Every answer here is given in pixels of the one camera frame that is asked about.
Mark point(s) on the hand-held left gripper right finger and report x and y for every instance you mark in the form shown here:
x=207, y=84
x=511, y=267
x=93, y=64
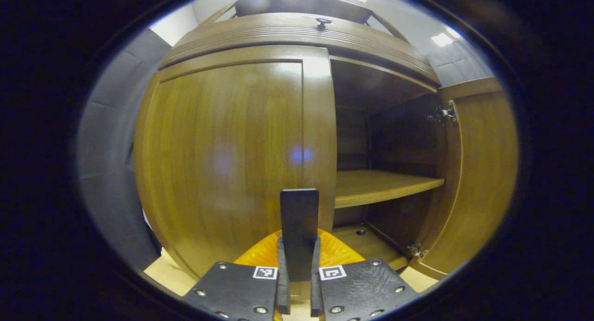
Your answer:
x=315, y=293

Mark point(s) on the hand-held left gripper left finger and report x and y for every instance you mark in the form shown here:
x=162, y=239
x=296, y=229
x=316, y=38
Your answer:
x=283, y=288

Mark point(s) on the wooden cabinet door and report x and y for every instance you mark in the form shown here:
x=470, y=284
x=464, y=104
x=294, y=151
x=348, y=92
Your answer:
x=487, y=172
x=222, y=149

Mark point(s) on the wooden double-door shoe cabinet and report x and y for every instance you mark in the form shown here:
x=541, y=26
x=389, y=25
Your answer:
x=399, y=140

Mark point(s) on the metal door hinge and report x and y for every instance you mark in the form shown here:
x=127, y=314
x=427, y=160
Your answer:
x=417, y=250
x=445, y=113

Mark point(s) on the wooden cabinet shelf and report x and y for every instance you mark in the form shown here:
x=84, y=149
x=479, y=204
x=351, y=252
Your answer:
x=376, y=186

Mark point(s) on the wooden drawer with black knob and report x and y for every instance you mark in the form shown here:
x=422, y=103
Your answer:
x=278, y=33

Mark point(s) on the small ceiling light panel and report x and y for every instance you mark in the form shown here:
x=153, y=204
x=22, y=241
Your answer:
x=441, y=39

